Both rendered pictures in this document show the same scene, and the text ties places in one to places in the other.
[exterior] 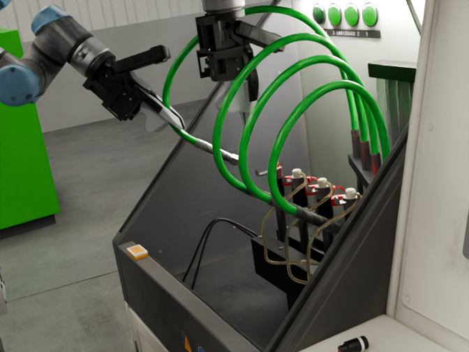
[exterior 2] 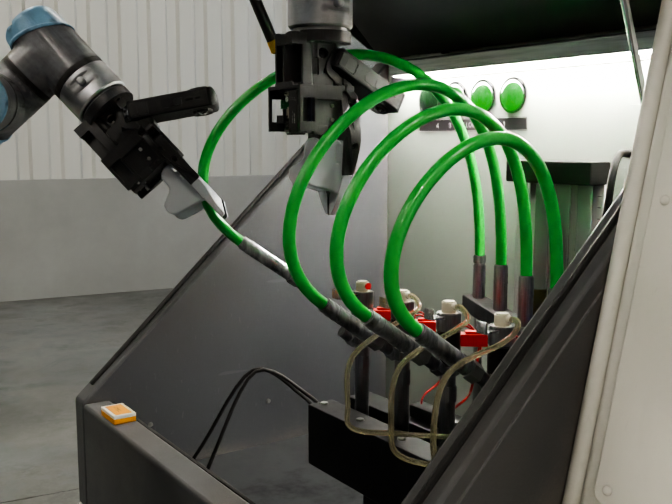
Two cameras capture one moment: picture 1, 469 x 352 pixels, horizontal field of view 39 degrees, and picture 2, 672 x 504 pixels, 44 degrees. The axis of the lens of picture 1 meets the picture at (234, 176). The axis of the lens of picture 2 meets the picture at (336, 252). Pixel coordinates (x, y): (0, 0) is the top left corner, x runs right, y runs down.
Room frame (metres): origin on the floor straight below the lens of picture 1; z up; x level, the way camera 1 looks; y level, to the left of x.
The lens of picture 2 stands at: (0.23, 0.11, 1.32)
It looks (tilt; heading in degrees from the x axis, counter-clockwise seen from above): 8 degrees down; 351
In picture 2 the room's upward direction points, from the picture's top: straight up
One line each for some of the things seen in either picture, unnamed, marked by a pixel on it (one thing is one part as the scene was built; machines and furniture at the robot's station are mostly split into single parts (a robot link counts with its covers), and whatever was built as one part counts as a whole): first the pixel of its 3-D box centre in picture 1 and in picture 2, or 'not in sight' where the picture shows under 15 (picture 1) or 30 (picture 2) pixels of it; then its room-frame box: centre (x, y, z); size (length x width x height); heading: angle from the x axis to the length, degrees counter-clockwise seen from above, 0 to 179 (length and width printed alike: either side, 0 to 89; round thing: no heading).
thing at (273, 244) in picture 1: (322, 291); (422, 494); (1.14, -0.13, 0.91); 0.34 x 0.10 x 0.15; 26
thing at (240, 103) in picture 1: (239, 104); (325, 177); (1.20, -0.03, 1.27); 0.06 x 0.03 x 0.09; 116
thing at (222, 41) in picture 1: (225, 45); (315, 85); (1.22, -0.02, 1.38); 0.09 x 0.08 x 0.12; 116
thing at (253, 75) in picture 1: (248, 77); (343, 137); (1.21, -0.05, 1.32); 0.05 x 0.02 x 0.09; 26
